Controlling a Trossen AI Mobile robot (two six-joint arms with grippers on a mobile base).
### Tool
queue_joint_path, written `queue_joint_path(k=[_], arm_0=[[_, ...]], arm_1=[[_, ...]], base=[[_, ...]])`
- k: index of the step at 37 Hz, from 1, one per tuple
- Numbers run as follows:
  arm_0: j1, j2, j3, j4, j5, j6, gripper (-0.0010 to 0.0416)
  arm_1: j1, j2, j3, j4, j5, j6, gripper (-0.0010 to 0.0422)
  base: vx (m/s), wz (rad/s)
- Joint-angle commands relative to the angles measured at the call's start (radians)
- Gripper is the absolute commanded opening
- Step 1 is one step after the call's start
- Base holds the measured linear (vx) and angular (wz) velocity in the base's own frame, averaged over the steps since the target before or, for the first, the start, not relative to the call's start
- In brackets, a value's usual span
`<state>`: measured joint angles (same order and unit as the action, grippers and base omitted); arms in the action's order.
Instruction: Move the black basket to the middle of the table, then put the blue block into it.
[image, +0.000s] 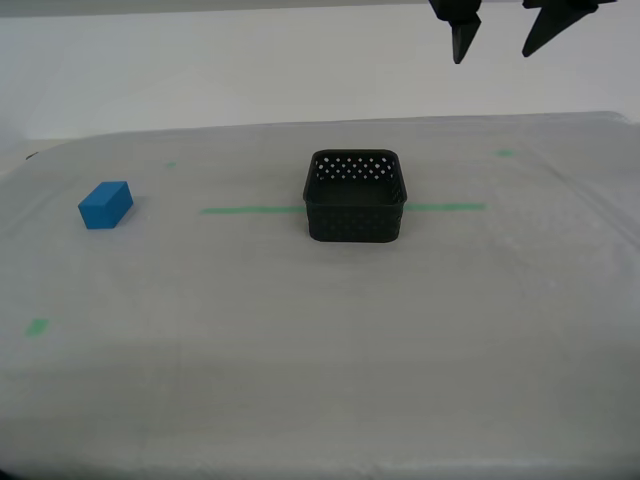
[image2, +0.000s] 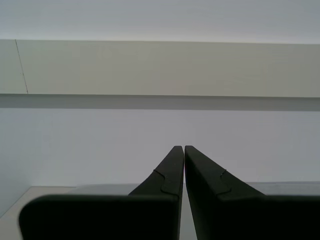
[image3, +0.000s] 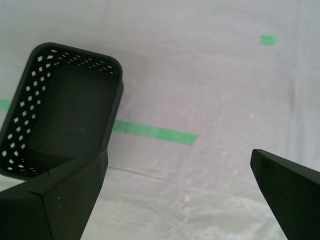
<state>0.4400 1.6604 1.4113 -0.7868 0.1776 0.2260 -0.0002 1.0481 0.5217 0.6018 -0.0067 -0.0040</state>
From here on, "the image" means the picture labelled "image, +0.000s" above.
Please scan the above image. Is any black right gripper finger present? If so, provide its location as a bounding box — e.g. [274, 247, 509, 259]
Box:
[428, 0, 484, 66]
[520, 0, 619, 58]

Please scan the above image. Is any black perforated plastic basket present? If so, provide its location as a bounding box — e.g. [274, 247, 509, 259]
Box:
[302, 147, 409, 244]

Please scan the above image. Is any blue rectangular block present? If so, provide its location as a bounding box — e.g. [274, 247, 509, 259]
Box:
[77, 180, 135, 231]

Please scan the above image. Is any long green tape strip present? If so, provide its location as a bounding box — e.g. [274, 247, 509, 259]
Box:
[199, 202, 488, 216]

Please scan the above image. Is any white woven table cover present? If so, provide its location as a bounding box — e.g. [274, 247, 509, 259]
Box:
[0, 110, 640, 480]

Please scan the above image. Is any beige wall trim board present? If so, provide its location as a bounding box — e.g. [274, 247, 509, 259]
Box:
[0, 0, 640, 20]

